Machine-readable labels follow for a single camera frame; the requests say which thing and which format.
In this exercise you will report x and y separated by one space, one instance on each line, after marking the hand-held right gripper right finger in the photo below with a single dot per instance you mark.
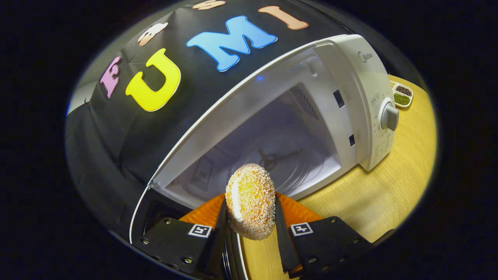
330 241

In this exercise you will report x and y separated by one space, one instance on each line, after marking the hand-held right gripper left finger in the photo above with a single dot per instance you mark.
175 241

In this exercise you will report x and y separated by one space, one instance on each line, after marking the crumb-coated doughnut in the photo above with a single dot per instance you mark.
251 202

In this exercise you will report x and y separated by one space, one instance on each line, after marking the white microwave oven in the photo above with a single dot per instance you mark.
350 97

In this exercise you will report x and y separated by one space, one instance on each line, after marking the white divided dish of beans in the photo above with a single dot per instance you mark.
402 95

